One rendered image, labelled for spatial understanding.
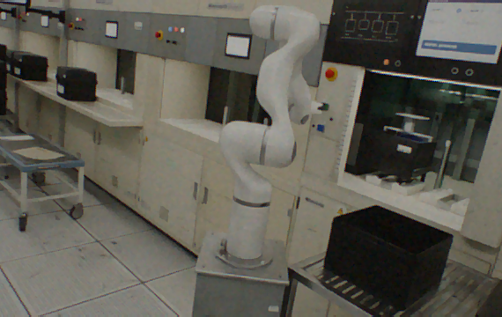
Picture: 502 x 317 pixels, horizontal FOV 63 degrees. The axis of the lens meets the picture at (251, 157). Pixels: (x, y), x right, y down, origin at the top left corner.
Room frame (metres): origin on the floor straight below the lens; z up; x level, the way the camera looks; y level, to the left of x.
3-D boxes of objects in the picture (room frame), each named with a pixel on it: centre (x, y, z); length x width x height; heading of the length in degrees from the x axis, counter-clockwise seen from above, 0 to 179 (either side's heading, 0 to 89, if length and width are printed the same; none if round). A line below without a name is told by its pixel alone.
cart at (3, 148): (3.00, 1.67, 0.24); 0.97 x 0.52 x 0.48; 49
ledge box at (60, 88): (3.49, 1.59, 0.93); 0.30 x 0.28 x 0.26; 44
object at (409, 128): (1.91, -0.71, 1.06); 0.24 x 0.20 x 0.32; 46
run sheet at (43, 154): (2.85, 1.56, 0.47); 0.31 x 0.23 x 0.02; 68
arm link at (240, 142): (1.20, 0.01, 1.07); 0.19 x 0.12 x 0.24; 79
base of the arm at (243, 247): (1.20, -0.02, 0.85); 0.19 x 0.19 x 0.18
